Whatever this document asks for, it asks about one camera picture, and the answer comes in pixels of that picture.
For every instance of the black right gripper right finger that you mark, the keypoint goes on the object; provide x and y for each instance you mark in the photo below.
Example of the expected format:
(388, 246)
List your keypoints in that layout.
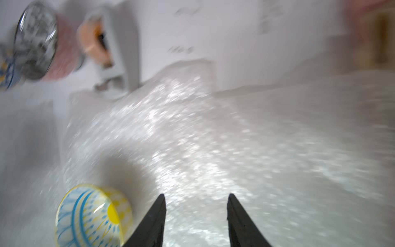
(242, 230)

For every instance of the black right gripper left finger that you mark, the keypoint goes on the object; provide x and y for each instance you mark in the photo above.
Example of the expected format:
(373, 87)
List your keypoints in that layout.
(150, 231)

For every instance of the yellow blue striped bowl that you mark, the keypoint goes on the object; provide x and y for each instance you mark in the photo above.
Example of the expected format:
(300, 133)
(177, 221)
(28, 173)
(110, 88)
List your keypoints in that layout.
(92, 216)

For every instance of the bubble wrap sheet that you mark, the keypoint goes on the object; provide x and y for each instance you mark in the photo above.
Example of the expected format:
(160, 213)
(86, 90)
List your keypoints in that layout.
(31, 183)
(312, 160)

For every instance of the pink floral leaf bowl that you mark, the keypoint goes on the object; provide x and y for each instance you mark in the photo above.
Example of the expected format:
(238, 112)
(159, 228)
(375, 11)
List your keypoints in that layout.
(45, 45)

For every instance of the blue yellow patterned bowl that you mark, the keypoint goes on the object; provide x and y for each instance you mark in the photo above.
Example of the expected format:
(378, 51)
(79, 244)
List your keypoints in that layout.
(10, 75)

